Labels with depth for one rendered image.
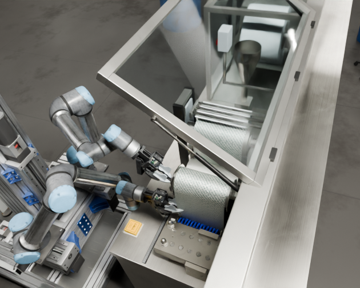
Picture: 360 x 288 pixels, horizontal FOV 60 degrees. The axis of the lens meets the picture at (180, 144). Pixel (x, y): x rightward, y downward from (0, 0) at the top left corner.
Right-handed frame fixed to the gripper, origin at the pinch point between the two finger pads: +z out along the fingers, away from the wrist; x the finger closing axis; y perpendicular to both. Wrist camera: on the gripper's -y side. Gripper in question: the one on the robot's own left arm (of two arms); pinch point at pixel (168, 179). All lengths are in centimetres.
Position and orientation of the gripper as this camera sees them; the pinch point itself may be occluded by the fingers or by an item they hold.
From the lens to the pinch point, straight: 144.0
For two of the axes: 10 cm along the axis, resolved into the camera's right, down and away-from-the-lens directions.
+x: 4.0, -7.0, 5.9
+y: 5.2, -3.6, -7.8
